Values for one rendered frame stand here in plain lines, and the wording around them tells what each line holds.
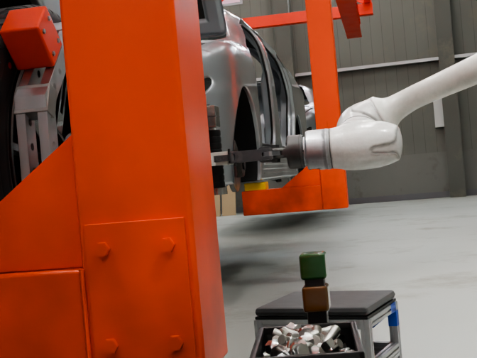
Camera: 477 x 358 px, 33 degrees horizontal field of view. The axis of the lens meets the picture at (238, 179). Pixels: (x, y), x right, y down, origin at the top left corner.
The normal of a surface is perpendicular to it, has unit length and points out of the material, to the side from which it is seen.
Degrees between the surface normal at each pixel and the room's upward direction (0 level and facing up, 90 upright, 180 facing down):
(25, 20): 45
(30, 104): 90
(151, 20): 90
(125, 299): 90
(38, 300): 90
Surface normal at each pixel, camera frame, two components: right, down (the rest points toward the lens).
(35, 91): -0.18, -0.69
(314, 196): -0.18, 0.02
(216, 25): -0.32, 0.49
